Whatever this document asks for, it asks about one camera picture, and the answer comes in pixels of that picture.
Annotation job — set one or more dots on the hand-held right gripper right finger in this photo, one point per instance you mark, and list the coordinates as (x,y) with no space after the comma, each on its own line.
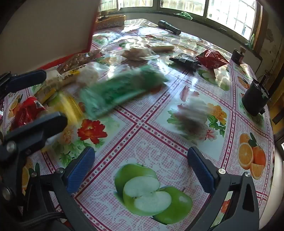
(202,171)

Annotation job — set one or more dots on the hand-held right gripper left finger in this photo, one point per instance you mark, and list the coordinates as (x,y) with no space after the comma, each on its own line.
(77,171)

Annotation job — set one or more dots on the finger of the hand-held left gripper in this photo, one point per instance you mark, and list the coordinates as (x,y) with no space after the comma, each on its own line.
(35,128)
(26,78)

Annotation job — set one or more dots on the red snack packet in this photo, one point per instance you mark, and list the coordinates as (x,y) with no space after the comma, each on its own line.
(210,58)
(25,111)

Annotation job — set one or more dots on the long yellow white snack packet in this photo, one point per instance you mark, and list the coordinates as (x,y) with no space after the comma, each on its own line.
(62,77)

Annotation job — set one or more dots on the clear peanut snack packet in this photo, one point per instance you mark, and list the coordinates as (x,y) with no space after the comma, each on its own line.
(75,61)

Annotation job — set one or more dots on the clear rice cracker berry packet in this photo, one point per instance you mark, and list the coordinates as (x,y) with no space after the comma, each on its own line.
(190,120)

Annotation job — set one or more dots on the red rimmed white tray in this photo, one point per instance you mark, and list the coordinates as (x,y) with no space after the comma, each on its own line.
(44,26)

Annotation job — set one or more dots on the white rice cake packet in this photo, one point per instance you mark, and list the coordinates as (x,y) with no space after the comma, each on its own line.
(88,74)

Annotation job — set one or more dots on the green snack packet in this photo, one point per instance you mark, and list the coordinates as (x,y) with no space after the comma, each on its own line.
(115,91)

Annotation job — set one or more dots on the clear fried dough twist packet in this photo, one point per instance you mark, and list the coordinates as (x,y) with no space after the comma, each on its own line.
(135,54)

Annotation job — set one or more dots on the black snack packet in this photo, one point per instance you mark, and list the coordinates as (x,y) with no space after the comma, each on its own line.
(184,60)

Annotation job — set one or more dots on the yellow snack bar packet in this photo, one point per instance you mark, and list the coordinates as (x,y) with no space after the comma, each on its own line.
(159,46)

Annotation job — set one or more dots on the fruit print tablecloth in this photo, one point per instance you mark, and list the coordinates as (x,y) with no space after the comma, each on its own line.
(155,137)

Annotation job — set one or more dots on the black cylindrical canister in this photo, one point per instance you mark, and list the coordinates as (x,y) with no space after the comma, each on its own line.
(254,100)

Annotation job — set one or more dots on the yellow cardboard tray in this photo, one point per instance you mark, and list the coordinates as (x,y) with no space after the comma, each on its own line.
(111,22)

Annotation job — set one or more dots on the small dark bottle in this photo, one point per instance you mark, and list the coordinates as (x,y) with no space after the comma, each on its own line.
(237,56)

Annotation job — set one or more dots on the green bottle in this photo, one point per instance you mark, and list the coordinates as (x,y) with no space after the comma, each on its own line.
(251,41)

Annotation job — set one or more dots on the black flashlight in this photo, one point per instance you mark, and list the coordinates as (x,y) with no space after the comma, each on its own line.
(169,27)

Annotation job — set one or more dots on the green cloth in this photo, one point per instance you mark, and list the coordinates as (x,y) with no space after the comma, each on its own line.
(184,15)

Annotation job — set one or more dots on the barred window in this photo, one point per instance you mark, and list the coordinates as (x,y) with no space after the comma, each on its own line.
(233,15)

